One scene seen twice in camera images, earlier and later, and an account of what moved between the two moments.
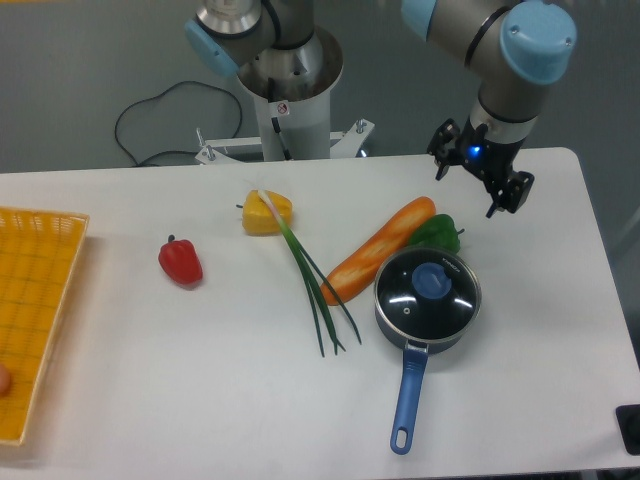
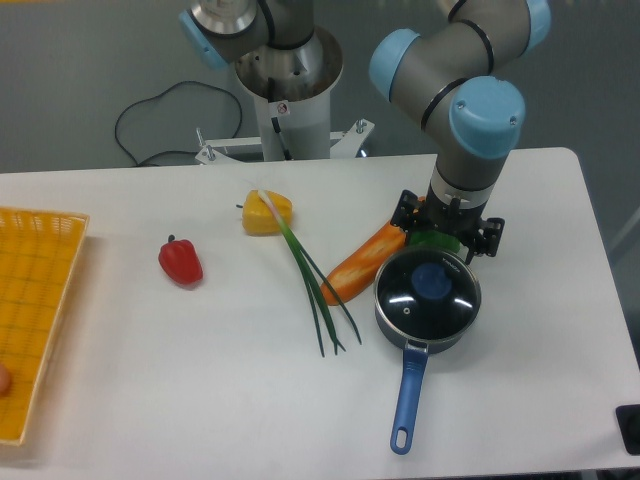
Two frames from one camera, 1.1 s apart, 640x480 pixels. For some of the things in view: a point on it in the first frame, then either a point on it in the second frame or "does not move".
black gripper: [492, 162] to [411, 214]
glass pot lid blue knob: [428, 295] does not move
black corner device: [628, 417] does not move
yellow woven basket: [37, 248] does not move
